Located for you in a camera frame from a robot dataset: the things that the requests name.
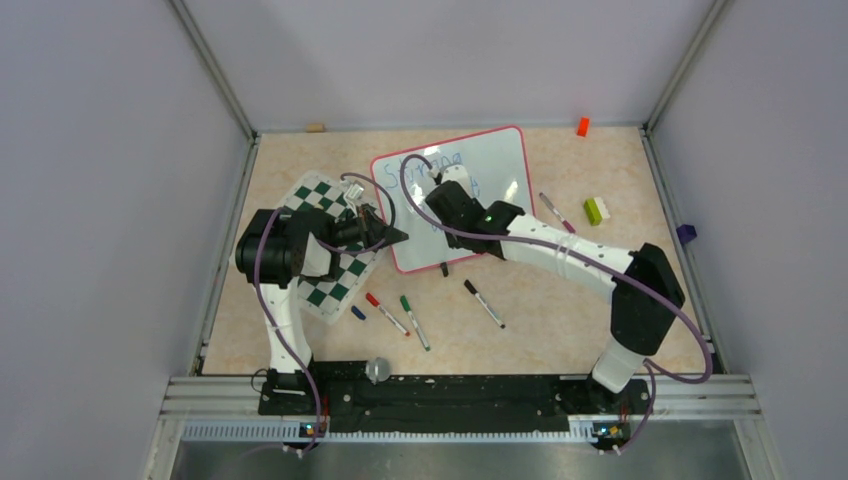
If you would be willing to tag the black marker pen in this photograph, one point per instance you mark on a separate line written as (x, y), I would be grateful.
(489, 310)

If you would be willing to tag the small wooden block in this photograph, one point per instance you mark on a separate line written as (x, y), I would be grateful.
(315, 128)

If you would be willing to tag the purple marker pen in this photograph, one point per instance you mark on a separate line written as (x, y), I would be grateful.
(555, 211)

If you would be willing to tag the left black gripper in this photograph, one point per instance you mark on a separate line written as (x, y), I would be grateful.
(381, 230)

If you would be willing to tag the green marker pen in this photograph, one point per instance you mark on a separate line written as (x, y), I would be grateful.
(416, 325)

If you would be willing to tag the purple toy block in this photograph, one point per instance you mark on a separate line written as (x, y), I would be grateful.
(686, 233)

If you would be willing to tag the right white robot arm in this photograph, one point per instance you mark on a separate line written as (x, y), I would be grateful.
(640, 286)

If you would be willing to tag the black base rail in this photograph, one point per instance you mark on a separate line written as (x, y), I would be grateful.
(341, 392)

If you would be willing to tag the orange toy block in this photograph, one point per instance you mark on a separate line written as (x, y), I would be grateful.
(583, 127)

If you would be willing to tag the green white toy brick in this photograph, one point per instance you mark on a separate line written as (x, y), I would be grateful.
(596, 210)

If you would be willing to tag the green white chess mat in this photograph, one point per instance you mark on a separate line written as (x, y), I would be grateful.
(329, 300)

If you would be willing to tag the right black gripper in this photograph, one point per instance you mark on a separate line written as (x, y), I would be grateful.
(453, 242)

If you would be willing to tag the pink framed whiteboard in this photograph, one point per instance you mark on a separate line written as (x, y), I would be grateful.
(497, 165)

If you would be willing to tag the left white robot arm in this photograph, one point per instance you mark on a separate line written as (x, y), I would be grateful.
(282, 248)

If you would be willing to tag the grey mesh ball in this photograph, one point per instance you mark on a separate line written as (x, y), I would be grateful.
(378, 370)

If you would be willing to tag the red marker pen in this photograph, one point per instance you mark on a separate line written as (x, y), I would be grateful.
(394, 321)

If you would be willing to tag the blue marker cap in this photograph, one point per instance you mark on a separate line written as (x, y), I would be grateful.
(358, 313)

